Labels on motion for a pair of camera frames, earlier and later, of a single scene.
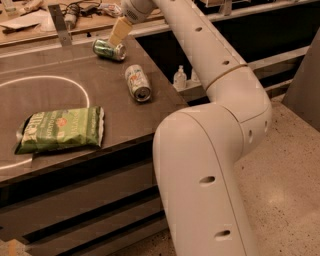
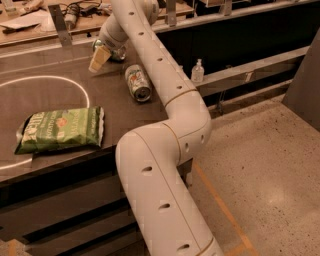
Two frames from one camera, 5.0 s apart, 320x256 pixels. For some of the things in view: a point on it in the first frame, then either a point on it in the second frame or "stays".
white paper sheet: x=40 y=18 stays
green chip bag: x=62 y=128 stays
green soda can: x=109 y=50 stays
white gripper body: x=136 y=12 -> x=107 y=42
